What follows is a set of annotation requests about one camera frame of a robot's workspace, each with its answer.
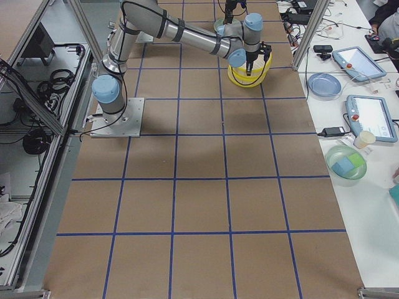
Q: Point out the yellow bamboo steamer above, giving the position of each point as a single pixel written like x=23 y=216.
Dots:
x=265 y=63
x=246 y=84

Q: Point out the pale green plate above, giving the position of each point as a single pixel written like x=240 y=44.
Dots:
x=219 y=22

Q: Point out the black webcam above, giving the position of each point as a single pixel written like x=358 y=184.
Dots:
x=323 y=51

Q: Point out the blue plate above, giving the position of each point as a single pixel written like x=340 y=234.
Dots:
x=324 y=85

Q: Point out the black power adapter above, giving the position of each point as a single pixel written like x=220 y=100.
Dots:
x=330 y=132

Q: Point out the far teach pendant tablet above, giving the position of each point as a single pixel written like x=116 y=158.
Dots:
x=357 y=64

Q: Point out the teach pendant tablet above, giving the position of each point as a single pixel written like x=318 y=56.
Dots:
x=357 y=64
x=367 y=113

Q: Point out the near teach pendant tablet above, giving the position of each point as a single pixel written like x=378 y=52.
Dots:
x=367 y=113

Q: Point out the paper cup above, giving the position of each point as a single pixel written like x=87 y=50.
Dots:
x=364 y=139

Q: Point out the blue sponge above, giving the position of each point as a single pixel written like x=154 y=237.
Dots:
x=342 y=166

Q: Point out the green glass bowl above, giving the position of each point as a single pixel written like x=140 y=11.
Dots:
x=351 y=178

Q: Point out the green sponge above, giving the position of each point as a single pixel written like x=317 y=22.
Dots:
x=356 y=160

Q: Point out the black monitor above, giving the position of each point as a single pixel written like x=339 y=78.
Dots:
x=41 y=46

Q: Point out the aluminium frame post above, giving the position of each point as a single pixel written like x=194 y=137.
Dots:
x=315 y=19

